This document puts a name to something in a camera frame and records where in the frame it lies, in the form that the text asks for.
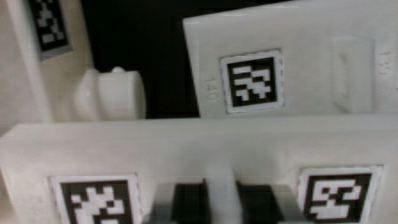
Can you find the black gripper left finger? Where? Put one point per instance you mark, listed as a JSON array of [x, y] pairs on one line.
[[182, 204]]

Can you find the white cabinet body box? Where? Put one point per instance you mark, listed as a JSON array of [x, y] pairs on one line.
[[56, 89]]

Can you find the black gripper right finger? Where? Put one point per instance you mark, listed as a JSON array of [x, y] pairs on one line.
[[269, 204]]

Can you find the white cabinet door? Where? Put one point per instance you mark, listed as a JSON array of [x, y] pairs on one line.
[[168, 149], [296, 59]]

